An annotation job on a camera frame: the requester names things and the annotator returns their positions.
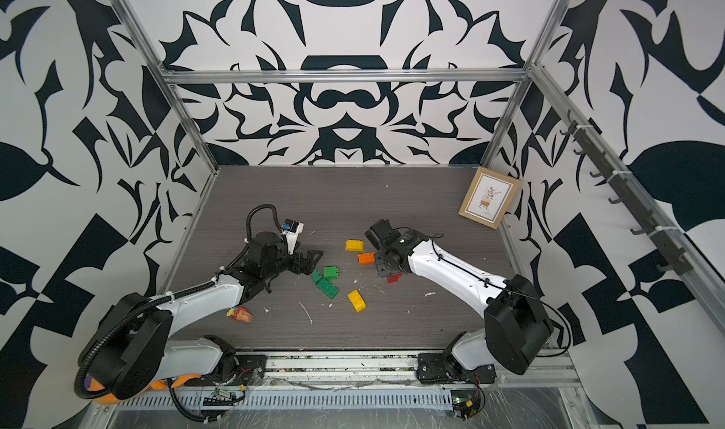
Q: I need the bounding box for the white slotted cable duct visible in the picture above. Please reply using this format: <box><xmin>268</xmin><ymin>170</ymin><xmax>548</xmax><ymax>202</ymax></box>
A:
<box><xmin>115</xmin><ymin>387</ymin><xmax>457</xmax><ymax>412</ymax></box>

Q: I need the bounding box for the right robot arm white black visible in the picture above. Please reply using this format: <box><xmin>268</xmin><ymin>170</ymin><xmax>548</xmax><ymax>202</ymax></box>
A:
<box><xmin>366</xmin><ymin>219</ymin><xmax>556</xmax><ymax>385</ymax></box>

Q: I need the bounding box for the small circuit board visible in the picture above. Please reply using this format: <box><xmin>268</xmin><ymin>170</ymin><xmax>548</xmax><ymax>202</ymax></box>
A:
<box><xmin>203</xmin><ymin>386</ymin><xmax>247</xmax><ymax>406</ymax></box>
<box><xmin>451</xmin><ymin>389</ymin><xmax>486</xmax><ymax>421</ymax></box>

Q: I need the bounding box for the light green square lego brick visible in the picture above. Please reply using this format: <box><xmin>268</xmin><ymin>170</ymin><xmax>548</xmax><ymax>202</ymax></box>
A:
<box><xmin>323</xmin><ymin>267</ymin><xmax>339</xmax><ymax>280</ymax></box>

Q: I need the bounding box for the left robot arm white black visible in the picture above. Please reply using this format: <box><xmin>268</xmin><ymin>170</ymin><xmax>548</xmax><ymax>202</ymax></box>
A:
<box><xmin>74</xmin><ymin>231</ymin><xmax>324</xmax><ymax>401</ymax></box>

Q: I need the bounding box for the wall hook rail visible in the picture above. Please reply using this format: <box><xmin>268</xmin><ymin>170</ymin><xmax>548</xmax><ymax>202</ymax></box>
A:
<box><xmin>562</xmin><ymin>110</ymin><xmax>695</xmax><ymax>277</ymax></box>

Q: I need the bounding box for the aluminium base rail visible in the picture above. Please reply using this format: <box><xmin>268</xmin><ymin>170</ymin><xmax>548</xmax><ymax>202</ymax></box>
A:
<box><xmin>258</xmin><ymin>350</ymin><xmax>582</xmax><ymax>389</ymax></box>

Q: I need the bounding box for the orange lego brick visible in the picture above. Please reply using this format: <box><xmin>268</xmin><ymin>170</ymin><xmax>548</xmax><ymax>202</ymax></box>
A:
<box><xmin>358</xmin><ymin>253</ymin><xmax>376</xmax><ymax>266</ymax></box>

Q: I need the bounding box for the yellow curved lego brick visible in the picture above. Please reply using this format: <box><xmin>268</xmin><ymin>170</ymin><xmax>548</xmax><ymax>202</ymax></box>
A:
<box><xmin>345</xmin><ymin>239</ymin><xmax>364</xmax><ymax>253</ymax></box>
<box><xmin>347</xmin><ymin>290</ymin><xmax>366</xmax><ymax>313</ymax></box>

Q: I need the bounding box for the wooden framed picture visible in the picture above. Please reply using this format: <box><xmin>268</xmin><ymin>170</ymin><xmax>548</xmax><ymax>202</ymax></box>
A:
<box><xmin>458</xmin><ymin>167</ymin><xmax>521</xmax><ymax>230</ymax></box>

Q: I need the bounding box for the small circuit board left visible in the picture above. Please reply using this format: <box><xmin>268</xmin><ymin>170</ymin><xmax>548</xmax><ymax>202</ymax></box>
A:
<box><xmin>203</xmin><ymin>386</ymin><xmax>247</xmax><ymax>406</ymax></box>

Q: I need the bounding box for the small circuit board right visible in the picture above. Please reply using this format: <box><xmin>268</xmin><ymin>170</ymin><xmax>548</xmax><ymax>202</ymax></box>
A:
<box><xmin>451</xmin><ymin>389</ymin><xmax>486</xmax><ymax>421</ymax></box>

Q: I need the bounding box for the dark green wide lego brick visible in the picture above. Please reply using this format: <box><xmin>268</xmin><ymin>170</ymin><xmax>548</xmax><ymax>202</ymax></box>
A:
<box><xmin>315</xmin><ymin>278</ymin><xmax>339</xmax><ymax>300</ymax></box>

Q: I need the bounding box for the black corrugated cable hose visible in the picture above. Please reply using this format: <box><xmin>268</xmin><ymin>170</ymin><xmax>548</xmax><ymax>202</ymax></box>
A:
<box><xmin>217</xmin><ymin>203</ymin><xmax>281</xmax><ymax>277</ymax></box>

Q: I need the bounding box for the small colourful toy figure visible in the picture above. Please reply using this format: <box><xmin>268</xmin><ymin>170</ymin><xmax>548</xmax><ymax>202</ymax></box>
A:
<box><xmin>227</xmin><ymin>306</ymin><xmax>253</xmax><ymax>323</ymax></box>

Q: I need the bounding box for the dark green long lego brick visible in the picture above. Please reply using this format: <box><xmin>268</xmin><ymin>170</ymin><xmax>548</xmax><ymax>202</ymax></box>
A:
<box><xmin>311</xmin><ymin>270</ymin><xmax>323</xmax><ymax>285</ymax></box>

